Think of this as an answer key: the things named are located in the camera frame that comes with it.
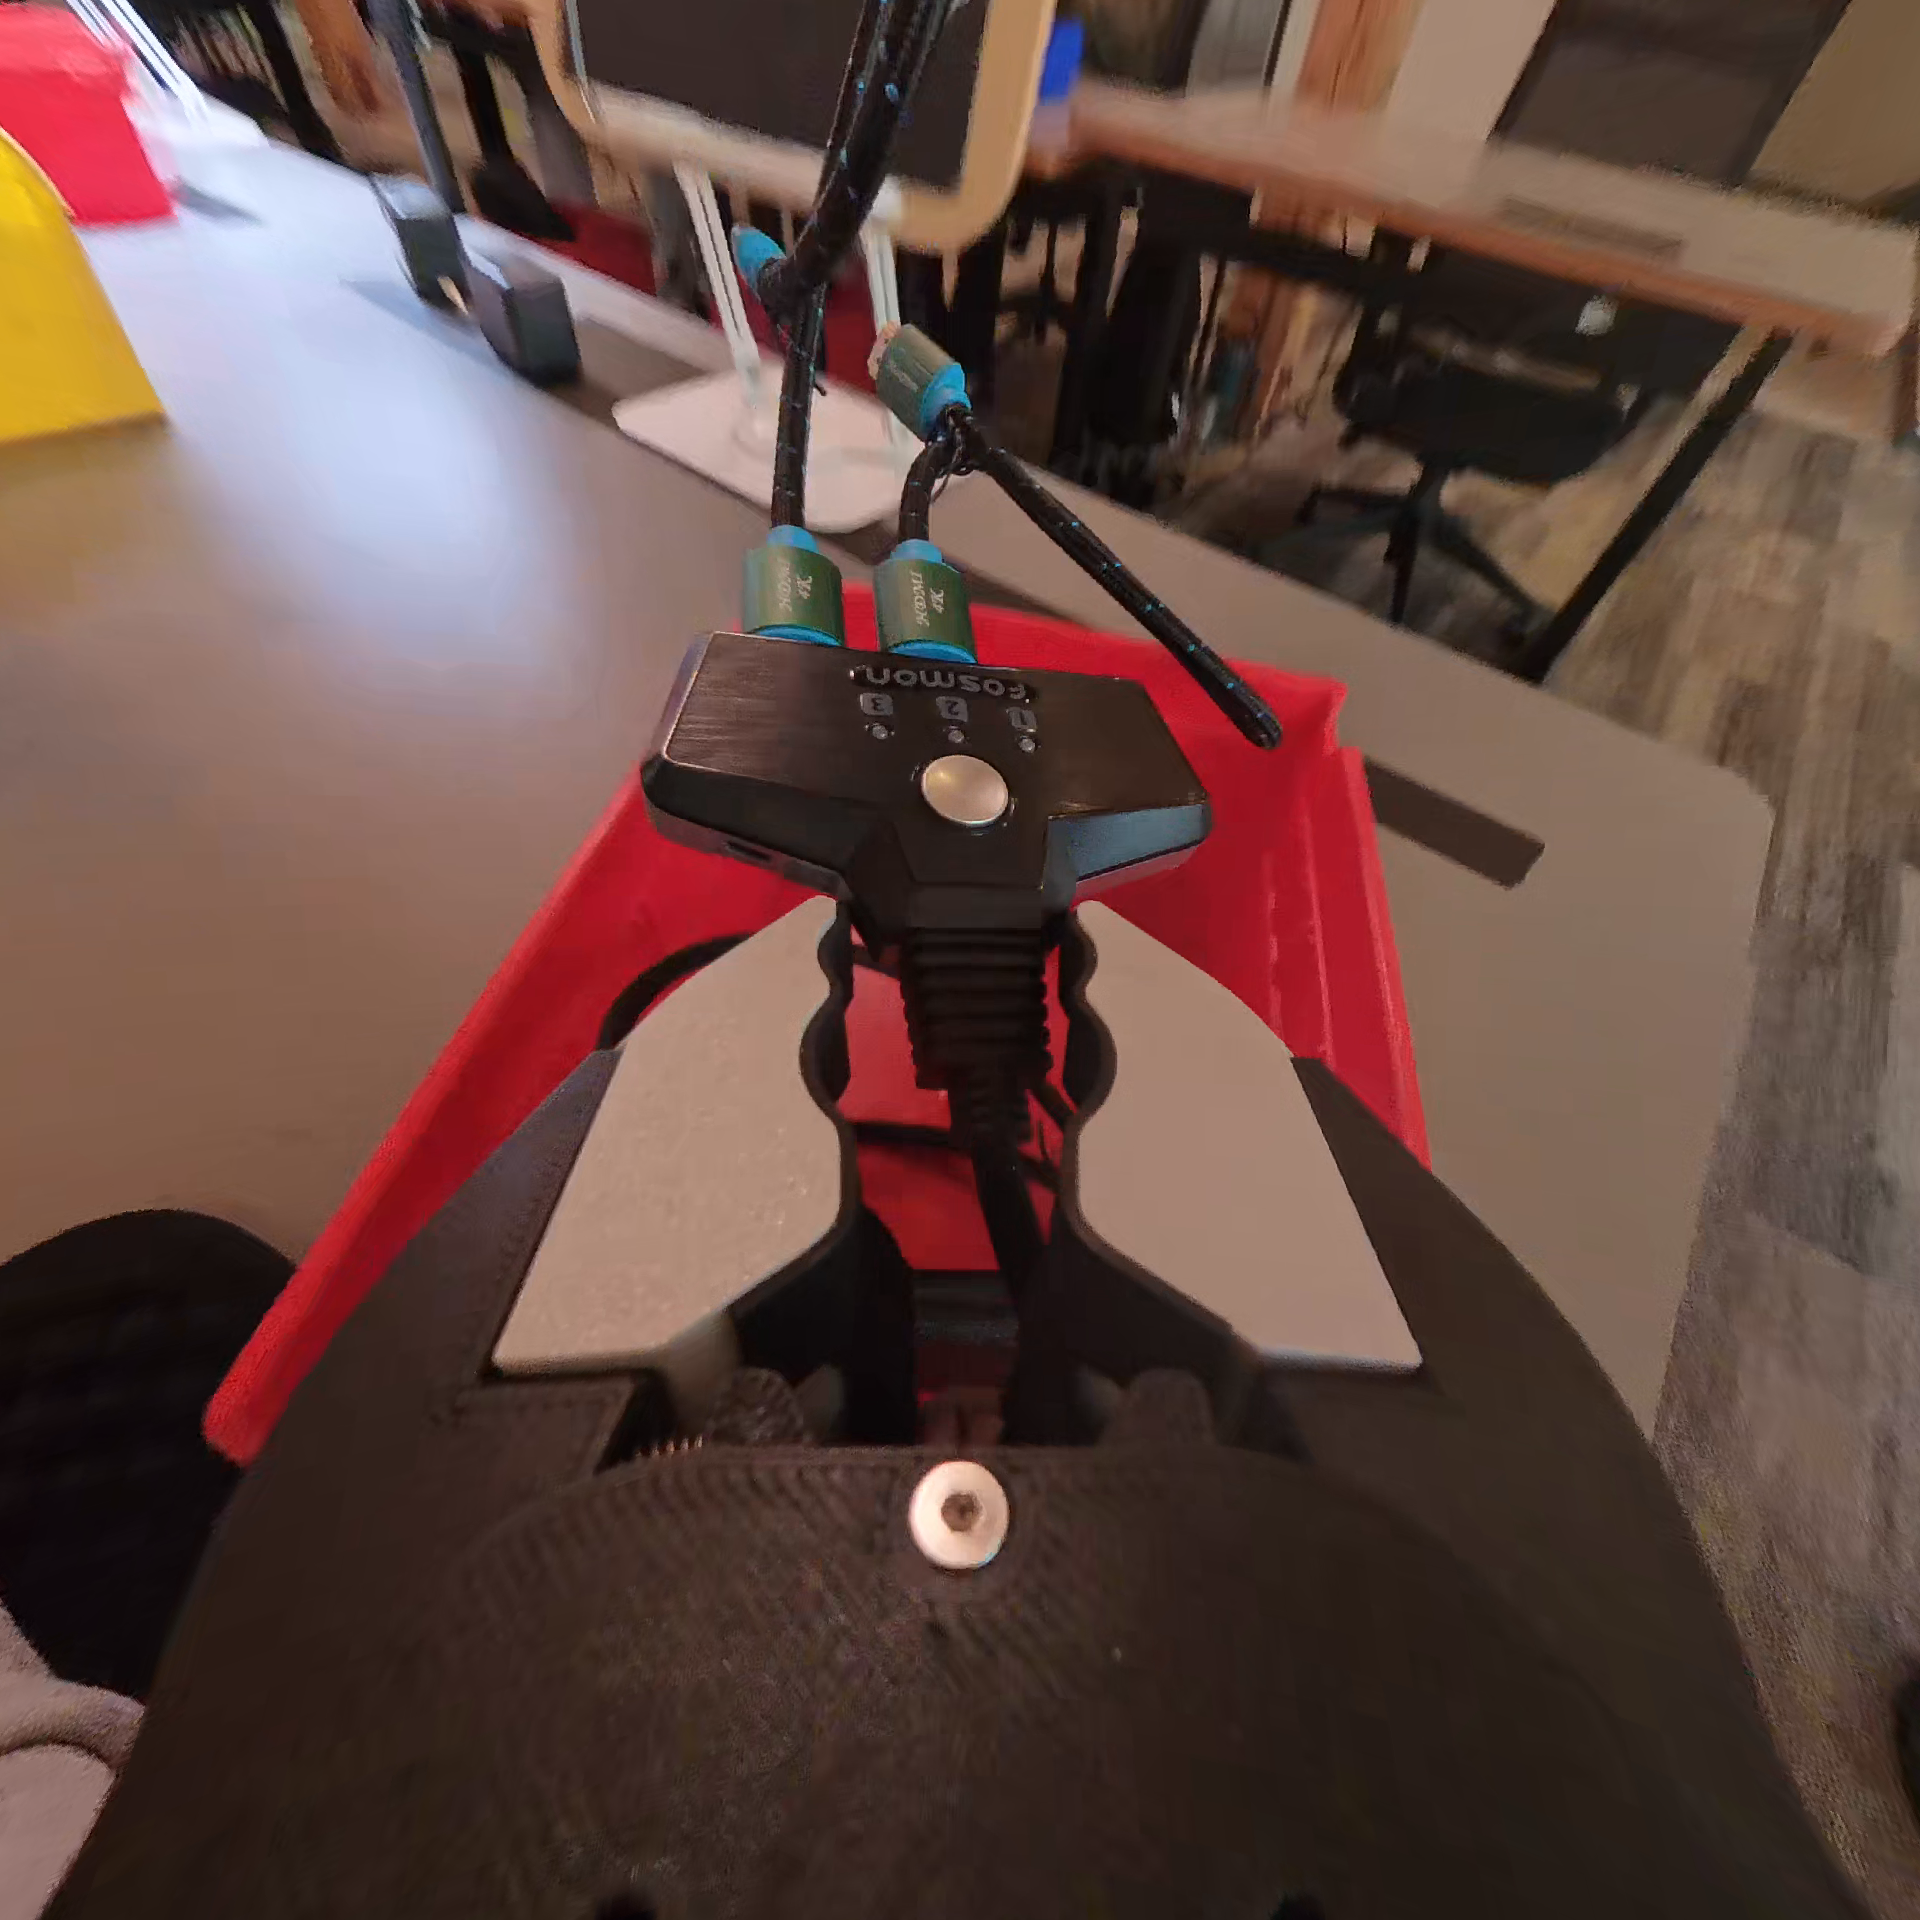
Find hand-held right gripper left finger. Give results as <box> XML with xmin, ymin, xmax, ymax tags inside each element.
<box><xmin>495</xmin><ymin>902</ymin><xmax>861</xmax><ymax>1379</ymax></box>

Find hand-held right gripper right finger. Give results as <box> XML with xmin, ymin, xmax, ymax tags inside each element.
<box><xmin>1051</xmin><ymin>902</ymin><xmax>1424</xmax><ymax>1373</ymax></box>

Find red plastic bin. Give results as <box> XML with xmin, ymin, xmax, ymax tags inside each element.
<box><xmin>0</xmin><ymin>12</ymin><xmax>178</xmax><ymax>227</ymax></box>
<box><xmin>202</xmin><ymin>580</ymin><xmax>1430</xmax><ymax>1461</ymax></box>

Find black braided switch cable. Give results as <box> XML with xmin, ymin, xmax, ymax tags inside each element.
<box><xmin>599</xmin><ymin>931</ymin><xmax>1080</xmax><ymax>1446</ymax></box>

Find black hdmi switch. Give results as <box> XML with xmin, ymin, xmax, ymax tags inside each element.
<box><xmin>644</xmin><ymin>629</ymin><xmax>1215</xmax><ymax>1146</ymax></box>

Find braided hdmi cable green plugs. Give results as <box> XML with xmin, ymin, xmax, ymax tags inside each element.
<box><xmin>733</xmin><ymin>0</ymin><xmax>964</xmax><ymax>648</ymax></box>
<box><xmin>869</xmin><ymin>318</ymin><xmax>1287</xmax><ymax>750</ymax></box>

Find yellow plastic bin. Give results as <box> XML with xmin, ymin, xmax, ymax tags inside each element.
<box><xmin>0</xmin><ymin>127</ymin><xmax>167</xmax><ymax>451</ymax></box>

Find black quilted pad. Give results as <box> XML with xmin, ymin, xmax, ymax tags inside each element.
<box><xmin>0</xmin><ymin>1209</ymin><xmax>298</xmax><ymax>1704</ymax></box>

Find black office chair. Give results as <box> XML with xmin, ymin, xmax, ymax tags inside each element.
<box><xmin>1303</xmin><ymin>239</ymin><xmax>1642</xmax><ymax>634</ymax></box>

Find grey box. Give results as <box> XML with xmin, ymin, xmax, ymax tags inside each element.
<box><xmin>365</xmin><ymin>169</ymin><xmax>471</xmax><ymax>312</ymax></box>
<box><xmin>467</xmin><ymin>247</ymin><xmax>585</xmax><ymax>388</ymax></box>

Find long wooden desk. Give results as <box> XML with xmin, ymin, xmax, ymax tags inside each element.
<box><xmin>1036</xmin><ymin>81</ymin><xmax>1920</xmax><ymax>683</ymax></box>

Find black board with wooden rim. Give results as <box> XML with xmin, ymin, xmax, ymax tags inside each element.
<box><xmin>536</xmin><ymin>0</ymin><xmax>1057</xmax><ymax>247</ymax></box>

